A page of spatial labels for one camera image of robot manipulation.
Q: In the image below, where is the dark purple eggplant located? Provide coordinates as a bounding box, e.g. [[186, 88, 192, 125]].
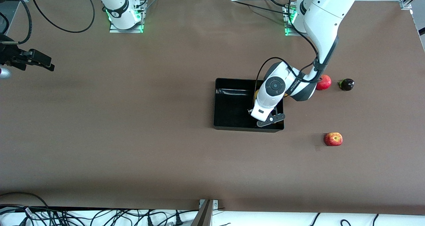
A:
[[338, 78, 355, 91]]

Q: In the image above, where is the red apple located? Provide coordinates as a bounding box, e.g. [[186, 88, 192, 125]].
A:
[[324, 132, 343, 147]]

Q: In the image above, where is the silver metal bracket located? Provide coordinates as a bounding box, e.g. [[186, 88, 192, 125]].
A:
[[199, 199, 219, 209]]

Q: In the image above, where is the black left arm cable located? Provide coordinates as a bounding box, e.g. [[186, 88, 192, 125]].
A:
[[255, 0, 332, 87]]

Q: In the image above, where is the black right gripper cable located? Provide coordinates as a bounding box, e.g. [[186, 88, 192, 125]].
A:
[[0, 0, 33, 45]]

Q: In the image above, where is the red pomegranate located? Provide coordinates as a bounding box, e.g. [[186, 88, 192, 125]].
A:
[[316, 74, 332, 91]]

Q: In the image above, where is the black plastic box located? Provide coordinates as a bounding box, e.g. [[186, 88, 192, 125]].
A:
[[213, 78, 285, 133]]

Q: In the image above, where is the grey aluminium profile beam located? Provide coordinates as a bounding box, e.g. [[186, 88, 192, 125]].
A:
[[191, 199, 214, 226]]

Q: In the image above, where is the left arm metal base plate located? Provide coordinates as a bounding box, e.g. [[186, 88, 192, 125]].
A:
[[284, 5, 310, 37]]

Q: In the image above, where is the short black base cable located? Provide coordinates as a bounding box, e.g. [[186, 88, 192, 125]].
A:
[[264, 0, 296, 8]]

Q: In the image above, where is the long black base cable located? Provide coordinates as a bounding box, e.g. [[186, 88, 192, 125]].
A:
[[231, 0, 293, 16]]

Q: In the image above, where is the black arched cable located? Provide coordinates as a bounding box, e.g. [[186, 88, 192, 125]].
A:
[[0, 192, 49, 208]]

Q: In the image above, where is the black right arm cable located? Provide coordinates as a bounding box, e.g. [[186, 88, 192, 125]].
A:
[[28, 0, 96, 34]]

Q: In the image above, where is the paper table cover sheet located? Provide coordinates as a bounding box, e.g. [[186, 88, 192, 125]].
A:
[[0, 0, 425, 216]]

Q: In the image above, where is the black cable with white tag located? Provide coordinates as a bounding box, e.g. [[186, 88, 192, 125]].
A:
[[18, 207, 50, 226]]

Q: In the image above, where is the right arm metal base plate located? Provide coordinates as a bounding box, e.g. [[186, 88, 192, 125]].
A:
[[109, 2, 144, 34]]

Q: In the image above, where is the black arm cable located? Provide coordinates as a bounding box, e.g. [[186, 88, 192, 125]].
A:
[[28, 0, 96, 34], [255, 0, 332, 87]]

